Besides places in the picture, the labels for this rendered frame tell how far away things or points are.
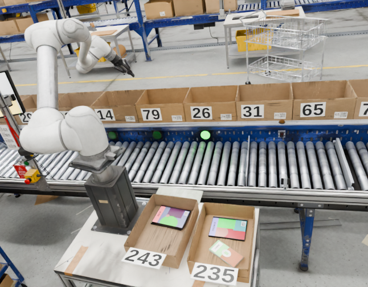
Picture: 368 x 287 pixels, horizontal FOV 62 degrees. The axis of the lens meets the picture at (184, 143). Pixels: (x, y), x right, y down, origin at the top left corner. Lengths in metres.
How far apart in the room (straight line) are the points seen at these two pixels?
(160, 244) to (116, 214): 0.30
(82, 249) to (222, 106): 1.33
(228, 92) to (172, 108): 0.49
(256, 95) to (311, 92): 0.41
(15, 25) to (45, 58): 6.62
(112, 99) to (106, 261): 1.57
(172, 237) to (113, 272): 0.35
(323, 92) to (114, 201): 1.74
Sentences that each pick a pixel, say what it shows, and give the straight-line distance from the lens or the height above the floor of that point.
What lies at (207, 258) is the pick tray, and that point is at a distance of 1.62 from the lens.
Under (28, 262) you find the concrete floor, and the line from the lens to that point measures 3.10.
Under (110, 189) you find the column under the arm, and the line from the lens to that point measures 1.66.
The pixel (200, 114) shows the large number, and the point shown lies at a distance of 2.36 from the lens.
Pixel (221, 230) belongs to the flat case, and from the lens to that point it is 1.71.
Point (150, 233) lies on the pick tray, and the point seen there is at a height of 0.76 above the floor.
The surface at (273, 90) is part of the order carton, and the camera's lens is 2.55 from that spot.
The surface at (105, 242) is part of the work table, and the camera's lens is 1.85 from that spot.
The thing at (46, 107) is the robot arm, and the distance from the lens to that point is 1.67.
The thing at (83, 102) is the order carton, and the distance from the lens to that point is 3.04.
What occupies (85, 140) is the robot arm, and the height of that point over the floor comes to 1.36.
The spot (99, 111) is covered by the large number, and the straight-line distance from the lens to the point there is 2.64.
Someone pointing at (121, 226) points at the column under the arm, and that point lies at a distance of 1.85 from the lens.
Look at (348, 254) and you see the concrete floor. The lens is 2.68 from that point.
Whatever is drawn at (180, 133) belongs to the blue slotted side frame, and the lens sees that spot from 2.45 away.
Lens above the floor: 2.08
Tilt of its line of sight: 33 degrees down
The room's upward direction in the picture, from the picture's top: 10 degrees counter-clockwise
